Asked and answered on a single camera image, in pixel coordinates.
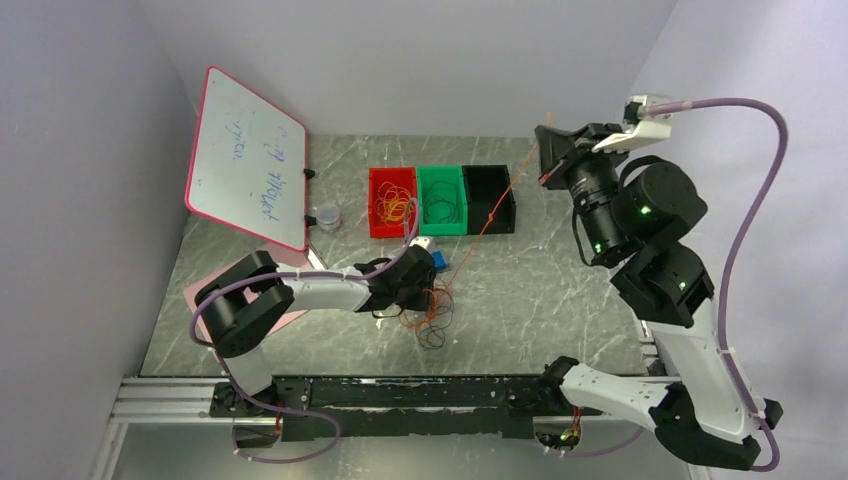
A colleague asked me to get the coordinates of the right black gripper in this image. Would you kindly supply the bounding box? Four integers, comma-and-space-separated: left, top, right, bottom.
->
537, 121, 635, 260

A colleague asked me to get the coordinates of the orange cable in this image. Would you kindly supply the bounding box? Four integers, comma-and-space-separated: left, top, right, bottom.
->
433, 112, 554, 299

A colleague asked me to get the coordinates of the coloured cable bundle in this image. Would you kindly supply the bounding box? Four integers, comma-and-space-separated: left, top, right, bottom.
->
397, 281, 458, 351

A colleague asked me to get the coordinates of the yellow cable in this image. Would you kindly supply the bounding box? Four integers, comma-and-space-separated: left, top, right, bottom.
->
374, 192, 415, 230
376, 175, 417, 223

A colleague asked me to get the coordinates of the green plastic bin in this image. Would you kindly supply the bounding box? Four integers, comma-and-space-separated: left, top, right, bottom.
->
415, 165, 468, 237

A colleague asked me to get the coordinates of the thin purple cable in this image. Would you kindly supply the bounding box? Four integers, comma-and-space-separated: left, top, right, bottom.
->
423, 177, 465, 227

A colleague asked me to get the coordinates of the black plastic bin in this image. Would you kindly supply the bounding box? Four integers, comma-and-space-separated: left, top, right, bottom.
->
462, 165, 516, 235

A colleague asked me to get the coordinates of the red plastic bin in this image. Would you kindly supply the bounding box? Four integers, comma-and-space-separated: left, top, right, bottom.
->
367, 167, 417, 239

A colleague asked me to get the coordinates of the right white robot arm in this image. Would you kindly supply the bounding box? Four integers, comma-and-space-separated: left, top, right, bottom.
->
534, 123, 783, 471

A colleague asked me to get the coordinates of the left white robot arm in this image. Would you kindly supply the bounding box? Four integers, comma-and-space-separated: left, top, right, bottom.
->
189, 245, 437, 416

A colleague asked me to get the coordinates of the blue eraser block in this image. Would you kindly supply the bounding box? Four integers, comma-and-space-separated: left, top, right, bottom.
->
431, 251, 449, 272

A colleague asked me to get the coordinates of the clear jar of paperclips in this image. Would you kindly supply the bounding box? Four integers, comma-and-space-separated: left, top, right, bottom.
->
315, 203, 342, 232

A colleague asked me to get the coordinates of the pink framed whiteboard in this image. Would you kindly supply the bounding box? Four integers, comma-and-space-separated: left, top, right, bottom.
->
184, 66, 308, 252

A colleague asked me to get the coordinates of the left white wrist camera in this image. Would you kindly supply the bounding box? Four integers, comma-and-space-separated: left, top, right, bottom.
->
410, 236, 434, 253

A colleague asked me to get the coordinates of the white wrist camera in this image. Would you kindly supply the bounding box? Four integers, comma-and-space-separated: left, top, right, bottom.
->
410, 236, 434, 253
592, 94, 672, 153

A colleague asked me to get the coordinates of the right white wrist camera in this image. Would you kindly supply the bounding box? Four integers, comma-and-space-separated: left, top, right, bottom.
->
592, 94, 672, 153

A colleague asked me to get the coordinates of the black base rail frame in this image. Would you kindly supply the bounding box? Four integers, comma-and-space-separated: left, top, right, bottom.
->
112, 374, 694, 444

